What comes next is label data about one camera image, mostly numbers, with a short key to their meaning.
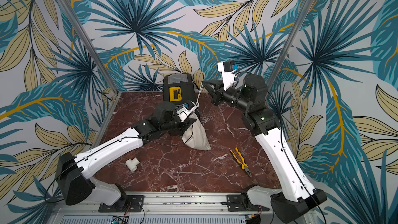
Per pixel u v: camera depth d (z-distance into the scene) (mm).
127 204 673
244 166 843
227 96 507
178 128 665
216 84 511
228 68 462
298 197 366
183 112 614
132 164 833
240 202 711
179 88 977
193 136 765
